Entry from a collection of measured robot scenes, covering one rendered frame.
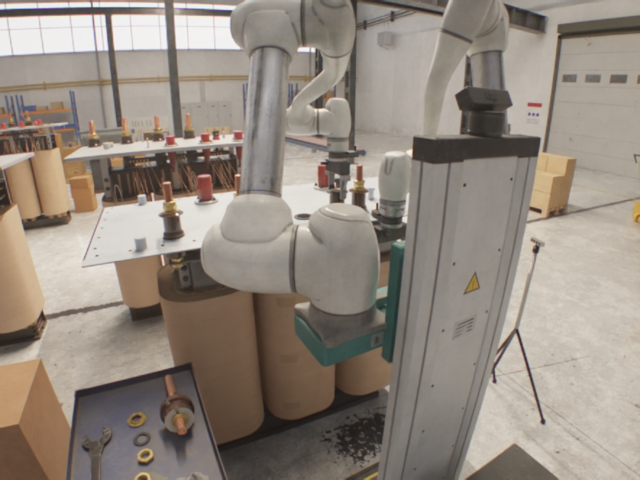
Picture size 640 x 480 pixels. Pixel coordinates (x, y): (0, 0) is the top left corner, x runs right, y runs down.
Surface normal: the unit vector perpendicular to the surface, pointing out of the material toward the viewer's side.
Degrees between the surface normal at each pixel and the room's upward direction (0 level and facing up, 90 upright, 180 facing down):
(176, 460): 0
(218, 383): 90
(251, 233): 58
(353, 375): 90
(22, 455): 90
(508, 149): 90
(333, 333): 15
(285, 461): 0
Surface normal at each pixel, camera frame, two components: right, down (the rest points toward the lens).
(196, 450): 0.00, -0.93
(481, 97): 0.42, -0.17
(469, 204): 0.48, 0.32
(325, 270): -0.13, 0.32
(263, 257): -0.01, -0.05
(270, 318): -0.39, 0.33
